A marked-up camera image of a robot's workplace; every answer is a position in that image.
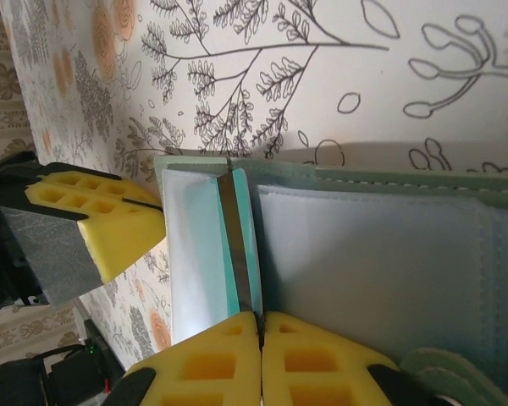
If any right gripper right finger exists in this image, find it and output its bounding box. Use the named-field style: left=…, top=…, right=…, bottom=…
left=260, top=311, right=406, bottom=406

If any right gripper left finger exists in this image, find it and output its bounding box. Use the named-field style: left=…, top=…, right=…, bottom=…
left=124, top=311, right=263, bottom=406

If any teal credit card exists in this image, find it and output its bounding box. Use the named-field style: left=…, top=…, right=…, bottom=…
left=184, top=167, right=264, bottom=318

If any green card holder wallet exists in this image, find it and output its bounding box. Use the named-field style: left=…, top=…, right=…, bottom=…
left=155, top=154, right=508, bottom=406

